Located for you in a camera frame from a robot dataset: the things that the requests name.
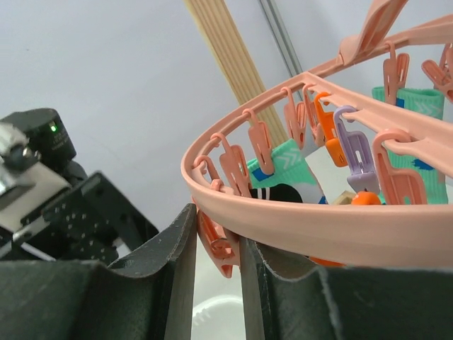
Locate wooden drying rack frame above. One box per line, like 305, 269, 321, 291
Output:
182, 0, 355, 206

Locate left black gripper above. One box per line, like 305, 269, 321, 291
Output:
1, 172, 159, 262

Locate green sock right hanging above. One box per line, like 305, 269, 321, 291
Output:
247, 139, 327, 204

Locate pink round clip hanger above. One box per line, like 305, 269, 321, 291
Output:
180, 1, 452, 268

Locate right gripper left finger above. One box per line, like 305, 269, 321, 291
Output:
1, 204, 197, 339

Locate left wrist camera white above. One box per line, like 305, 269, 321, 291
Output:
1, 123, 70, 233

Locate black sock white stripes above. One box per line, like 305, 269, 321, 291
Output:
250, 183, 303, 203

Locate orange clothes peg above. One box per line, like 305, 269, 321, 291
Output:
314, 92, 348, 167
309, 191, 382, 267

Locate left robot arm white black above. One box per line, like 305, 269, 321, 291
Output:
1, 108, 158, 264

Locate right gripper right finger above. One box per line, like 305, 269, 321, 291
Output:
240, 238, 452, 340

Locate purple clothes peg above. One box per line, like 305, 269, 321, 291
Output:
333, 106, 380, 194

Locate green sock hanging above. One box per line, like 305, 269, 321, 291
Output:
371, 86, 450, 205
247, 139, 327, 204

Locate white plastic laundry basket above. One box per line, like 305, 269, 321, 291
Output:
191, 243, 246, 340

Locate green sock left hanging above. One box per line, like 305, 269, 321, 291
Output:
371, 86, 450, 205

